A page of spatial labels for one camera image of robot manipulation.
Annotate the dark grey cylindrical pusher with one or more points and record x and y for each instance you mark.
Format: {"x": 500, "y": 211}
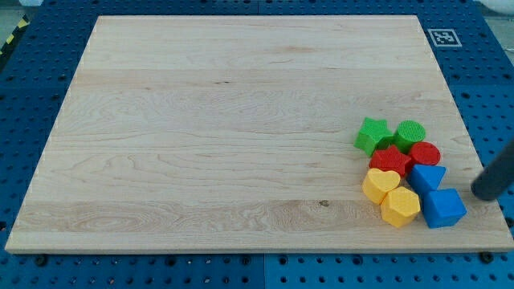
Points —
{"x": 495, "y": 177}

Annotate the blue cube block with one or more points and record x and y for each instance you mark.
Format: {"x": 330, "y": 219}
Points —
{"x": 443, "y": 208}

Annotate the yellow hexagon block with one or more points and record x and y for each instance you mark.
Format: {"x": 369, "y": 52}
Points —
{"x": 400, "y": 207}

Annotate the blue triangle block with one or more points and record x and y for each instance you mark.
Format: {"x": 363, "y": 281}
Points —
{"x": 425, "y": 178}

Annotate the red cylinder block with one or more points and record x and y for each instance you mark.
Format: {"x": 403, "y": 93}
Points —
{"x": 424, "y": 153}

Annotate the green cylinder block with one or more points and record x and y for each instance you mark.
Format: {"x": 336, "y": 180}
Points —
{"x": 407, "y": 134}

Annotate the red star block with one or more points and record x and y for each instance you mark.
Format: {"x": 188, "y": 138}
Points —
{"x": 390, "y": 159}

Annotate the yellow heart block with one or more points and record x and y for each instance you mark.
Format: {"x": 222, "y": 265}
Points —
{"x": 378, "y": 183}

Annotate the green star block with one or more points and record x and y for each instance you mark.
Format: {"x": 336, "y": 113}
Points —
{"x": 372, "y": 135}

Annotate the white fiducial marker tag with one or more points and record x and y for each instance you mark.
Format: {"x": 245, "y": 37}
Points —
{"x": 443, "y": 37}

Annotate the light wooden board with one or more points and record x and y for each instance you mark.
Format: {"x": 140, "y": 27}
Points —
{"x": 234, "y": 134}

